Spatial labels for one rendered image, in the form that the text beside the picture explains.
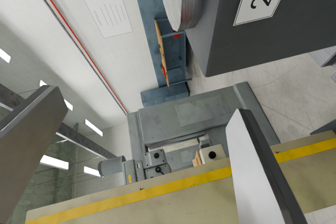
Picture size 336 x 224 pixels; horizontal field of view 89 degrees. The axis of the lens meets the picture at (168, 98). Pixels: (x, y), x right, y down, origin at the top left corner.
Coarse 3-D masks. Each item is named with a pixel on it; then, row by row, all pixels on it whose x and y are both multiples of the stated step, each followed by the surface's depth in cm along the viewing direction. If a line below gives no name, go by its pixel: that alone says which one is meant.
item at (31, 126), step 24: (48, 96) 9; (0, 120) 7; (24, 120) 7; (48, 120) 9; (0, 144) 6; (24, 144) 7; (48, 144) 9; (0, 168) 6; (24, 168) 8; (0, 192) 7; (0, 216) 7
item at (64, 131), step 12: (60, 24) 413; (96, 72) 572; (0, 84) 266; (108, 84) 636; (0, 96) 261; (12, 96) 282; (12, 108) 276; (60, 132) 382; (72, 132) 429; (84, 144) 473; (96, 144) 547; (108, 156) 621
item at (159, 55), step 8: (176, 32) 427; (184, 32) 435; (160, 40) 432; (184, 40) 457; (160, 48) 491; (184, 48) 483; (160, 56) 547; (184, 56) 511; (184, 64) 544; (184, 72) 580; (184, 80) 606
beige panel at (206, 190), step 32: (320, 128) 137; (224, 160) 123; (288, 160) 119; (320, 160) 117; (96, 192) 121; (128, 192) 119; (160, 192) 116; (192, 192) 115; (224, 192) 113; (320, 192) 108
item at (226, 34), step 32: (192, 0) 9; (224, 0) 8; (256, 0) 8; (288, 0) 9; (320, 0) 9; (192, 32) 13; (224, 32) 10; (256, 32) 10; (288, 32) 11; (320, 32) 12; (224, 64) 12; (256, 64) 13
